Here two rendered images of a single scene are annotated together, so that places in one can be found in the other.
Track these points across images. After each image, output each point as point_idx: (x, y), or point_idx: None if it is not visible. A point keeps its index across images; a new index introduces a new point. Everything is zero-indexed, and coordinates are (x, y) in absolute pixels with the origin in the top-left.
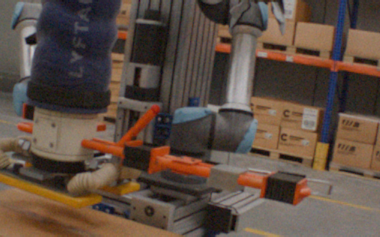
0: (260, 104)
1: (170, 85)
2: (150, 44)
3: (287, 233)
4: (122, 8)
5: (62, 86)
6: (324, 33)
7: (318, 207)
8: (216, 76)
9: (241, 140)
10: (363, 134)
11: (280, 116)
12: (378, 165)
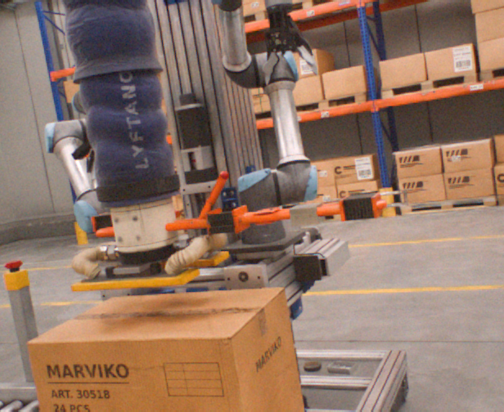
0: None
1: (224, 160)
2: (195, 127)
3: (379, 285)
4: None
5: (133, 181)
6: (353, 76)
7: (402, 252)
8: None
9: (306, 187)
10: (427, 166)
11: (332, 175)
12: (455, 192)
